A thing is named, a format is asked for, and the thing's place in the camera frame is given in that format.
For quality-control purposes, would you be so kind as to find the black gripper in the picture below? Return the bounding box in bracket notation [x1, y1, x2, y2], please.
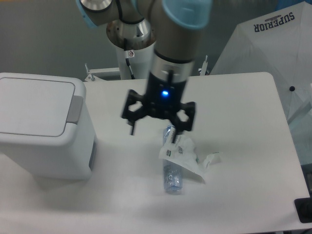
[121, 70, 196, 144]

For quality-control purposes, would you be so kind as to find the white push-lid trash can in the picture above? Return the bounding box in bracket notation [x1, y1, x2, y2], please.
[0, 73, 97, 180]

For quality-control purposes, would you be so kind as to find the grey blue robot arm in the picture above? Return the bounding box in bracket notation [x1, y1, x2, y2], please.
[76, 0, 212, 135]

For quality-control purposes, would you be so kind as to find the torn white plastic wrapper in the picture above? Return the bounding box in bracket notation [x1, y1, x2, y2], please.
[158, 131, 221, 179]

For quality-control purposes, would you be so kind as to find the clear plastic water bottle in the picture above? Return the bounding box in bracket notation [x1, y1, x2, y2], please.
[162, 125, 183, 194]

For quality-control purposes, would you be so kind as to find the white umbrella with lettering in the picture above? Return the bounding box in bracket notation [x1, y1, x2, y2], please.
[212, 1, 312, 164]

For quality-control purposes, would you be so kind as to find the black device at table edge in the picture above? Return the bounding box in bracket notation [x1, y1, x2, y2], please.
[294, 197, 312, 223]

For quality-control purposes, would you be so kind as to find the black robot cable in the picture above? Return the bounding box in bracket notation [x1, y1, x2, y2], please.
[122, 38, 136, 80]

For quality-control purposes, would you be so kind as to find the white pedestal base frame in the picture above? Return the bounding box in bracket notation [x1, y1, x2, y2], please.
[84, 55, 211, 82]

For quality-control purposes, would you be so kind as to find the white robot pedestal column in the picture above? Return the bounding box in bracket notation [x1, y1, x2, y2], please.
[106, 19, 156, 79]

